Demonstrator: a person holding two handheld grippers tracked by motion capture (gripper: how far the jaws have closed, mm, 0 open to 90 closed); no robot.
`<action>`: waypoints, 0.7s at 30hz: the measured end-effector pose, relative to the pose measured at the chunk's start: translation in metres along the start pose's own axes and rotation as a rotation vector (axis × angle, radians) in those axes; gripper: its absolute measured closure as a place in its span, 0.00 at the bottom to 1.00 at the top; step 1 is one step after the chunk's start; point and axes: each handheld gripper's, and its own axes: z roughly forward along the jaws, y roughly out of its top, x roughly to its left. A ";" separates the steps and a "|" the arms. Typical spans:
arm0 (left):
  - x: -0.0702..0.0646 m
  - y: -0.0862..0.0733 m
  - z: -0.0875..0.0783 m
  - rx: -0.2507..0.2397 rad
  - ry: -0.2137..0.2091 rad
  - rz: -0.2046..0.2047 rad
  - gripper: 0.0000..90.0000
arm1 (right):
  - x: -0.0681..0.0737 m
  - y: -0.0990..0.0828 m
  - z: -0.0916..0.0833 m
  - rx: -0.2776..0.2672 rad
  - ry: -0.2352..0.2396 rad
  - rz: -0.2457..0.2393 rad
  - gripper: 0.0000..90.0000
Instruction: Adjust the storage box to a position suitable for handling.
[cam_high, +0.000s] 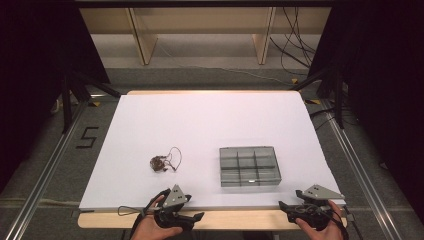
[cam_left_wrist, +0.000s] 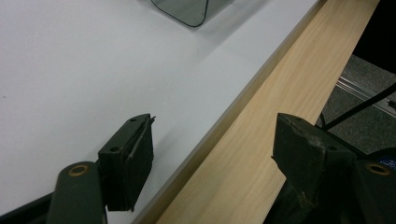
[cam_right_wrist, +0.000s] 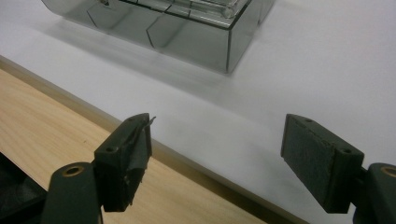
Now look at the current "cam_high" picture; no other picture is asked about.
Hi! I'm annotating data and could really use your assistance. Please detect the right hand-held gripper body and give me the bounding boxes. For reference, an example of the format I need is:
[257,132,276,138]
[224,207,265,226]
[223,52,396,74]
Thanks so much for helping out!
[287,184,346,232]

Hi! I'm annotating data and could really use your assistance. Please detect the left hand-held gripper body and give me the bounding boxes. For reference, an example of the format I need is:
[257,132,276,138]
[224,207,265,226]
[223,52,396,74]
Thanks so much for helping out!
[153,184,196,231]

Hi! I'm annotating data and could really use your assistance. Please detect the clear plastic compartment box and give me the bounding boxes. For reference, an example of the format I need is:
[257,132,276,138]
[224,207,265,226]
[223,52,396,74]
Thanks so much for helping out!
[218,145,283,188]

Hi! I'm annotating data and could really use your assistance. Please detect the person's right hand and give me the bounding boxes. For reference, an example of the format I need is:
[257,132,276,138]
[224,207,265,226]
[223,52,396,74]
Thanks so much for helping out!
[295,199,345,240]

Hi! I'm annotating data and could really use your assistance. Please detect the person's left hand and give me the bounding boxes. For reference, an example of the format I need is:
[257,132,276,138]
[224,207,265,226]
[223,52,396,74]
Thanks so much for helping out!
[130,194,184,240]

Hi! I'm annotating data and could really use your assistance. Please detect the white table sheet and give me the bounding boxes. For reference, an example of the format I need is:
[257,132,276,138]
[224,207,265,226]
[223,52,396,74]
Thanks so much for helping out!
[78,90,347,212]

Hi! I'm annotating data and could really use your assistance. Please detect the black tripod stand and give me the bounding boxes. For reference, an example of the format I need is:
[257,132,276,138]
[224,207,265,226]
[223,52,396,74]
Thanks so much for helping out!
[59,70,122,135]
[289,65,346,130]

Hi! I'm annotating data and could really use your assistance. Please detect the dark curtain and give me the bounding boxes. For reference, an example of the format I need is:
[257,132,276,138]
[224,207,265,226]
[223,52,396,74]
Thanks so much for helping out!
[0,0,112,194]
[307,0,424,214]

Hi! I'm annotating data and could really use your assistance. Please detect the light wooden shelf unit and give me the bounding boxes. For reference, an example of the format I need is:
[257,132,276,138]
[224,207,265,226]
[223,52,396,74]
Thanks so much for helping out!
[79,7,333,66]

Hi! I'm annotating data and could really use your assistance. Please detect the aluminium floor rail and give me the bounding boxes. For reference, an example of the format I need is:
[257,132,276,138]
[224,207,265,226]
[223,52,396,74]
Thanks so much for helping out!
[3,98,88,240]
[320,98,398,240]

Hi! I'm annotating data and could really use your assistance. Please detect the grey cable loop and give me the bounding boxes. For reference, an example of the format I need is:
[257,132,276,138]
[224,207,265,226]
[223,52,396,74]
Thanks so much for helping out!
[117,205,158,217]

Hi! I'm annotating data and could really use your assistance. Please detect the black floor cable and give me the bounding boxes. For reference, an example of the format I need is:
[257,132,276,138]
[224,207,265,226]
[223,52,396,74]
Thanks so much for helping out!
[309,105,338,132]

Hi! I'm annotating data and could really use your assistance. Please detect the thin white floor cable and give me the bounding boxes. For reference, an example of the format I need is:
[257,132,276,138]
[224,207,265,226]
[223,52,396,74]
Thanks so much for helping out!
[155,42,295,86]

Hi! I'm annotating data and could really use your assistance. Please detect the bundle of black cables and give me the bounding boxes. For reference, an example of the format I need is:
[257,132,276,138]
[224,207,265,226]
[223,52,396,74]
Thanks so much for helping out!
[269,7,318,77]

